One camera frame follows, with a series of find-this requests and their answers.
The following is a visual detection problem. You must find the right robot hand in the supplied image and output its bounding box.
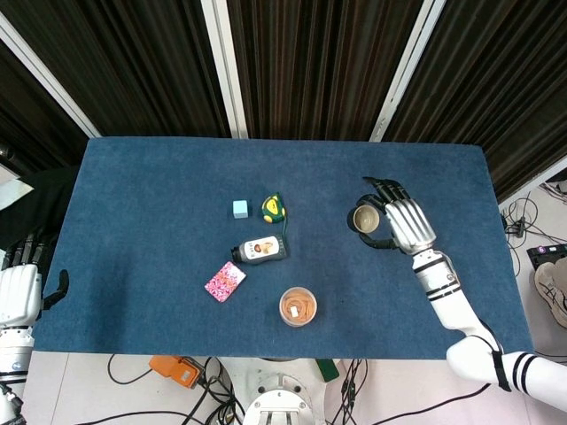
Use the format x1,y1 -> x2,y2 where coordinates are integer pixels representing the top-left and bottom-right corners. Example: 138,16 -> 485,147
357,176 -> 438,255

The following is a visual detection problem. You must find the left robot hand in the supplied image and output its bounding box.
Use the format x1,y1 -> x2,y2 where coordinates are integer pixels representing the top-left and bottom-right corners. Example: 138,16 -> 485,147
0,233 -> 71,329

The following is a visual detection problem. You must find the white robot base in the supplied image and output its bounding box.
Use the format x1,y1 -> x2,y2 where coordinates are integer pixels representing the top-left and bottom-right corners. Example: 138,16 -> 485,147
221,356 -> 351,425

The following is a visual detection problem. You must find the black cloth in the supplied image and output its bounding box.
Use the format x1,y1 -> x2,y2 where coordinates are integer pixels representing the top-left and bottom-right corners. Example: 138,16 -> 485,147
0,166 -> 81,262

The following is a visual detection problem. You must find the yellow green tape measure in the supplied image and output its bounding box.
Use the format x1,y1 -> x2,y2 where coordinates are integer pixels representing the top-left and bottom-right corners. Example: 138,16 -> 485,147
259,191 -> 287,225

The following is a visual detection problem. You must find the clear container with rubber bands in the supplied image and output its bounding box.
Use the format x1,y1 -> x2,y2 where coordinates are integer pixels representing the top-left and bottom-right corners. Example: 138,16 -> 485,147
278,286 -> 318,328

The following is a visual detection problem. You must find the black device with pink sticker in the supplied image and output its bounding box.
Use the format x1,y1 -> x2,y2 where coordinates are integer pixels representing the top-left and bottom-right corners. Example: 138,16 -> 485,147
525,243 -> 567,269

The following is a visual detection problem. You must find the black bottle with label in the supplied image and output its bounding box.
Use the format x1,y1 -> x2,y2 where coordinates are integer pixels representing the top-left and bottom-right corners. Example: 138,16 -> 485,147
229,234 -> 291,267

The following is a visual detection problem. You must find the white sneaker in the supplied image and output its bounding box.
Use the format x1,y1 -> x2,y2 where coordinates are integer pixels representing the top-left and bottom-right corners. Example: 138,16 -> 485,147
532,261 -> 567,329

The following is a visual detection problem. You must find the green flat piece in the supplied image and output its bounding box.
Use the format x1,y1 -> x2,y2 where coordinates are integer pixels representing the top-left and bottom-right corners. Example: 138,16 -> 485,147
315,358 -> 340,383

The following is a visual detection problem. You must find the orange pedal box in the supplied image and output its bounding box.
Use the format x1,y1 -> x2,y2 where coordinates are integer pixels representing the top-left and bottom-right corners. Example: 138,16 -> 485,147
148,355 -> 206,390

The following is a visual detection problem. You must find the blue table cloth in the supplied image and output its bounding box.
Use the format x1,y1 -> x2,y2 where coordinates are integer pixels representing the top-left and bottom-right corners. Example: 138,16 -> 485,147
33,136 -> 533,362

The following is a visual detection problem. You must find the pink patterned card box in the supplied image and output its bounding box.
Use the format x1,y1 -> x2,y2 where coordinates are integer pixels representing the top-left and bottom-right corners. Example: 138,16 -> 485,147
204,260 -> 247,304

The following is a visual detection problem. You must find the black floor cable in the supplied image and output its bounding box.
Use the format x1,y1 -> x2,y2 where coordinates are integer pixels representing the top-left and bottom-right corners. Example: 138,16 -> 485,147
107,353 -> 154,385

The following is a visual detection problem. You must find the black cable bundle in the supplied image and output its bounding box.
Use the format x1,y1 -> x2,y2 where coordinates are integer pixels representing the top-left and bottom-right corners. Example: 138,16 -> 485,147
327,358 -> 369,425

